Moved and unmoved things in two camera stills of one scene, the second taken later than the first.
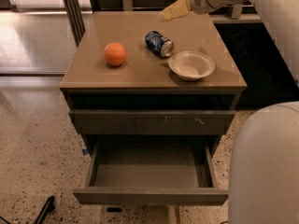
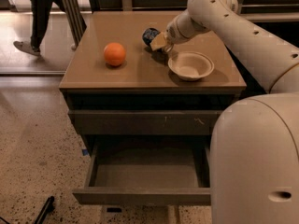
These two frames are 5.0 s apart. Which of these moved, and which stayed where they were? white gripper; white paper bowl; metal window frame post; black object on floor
Moved: white gripper
Stayed: metal window frame post; white paper bowl; black object on floor
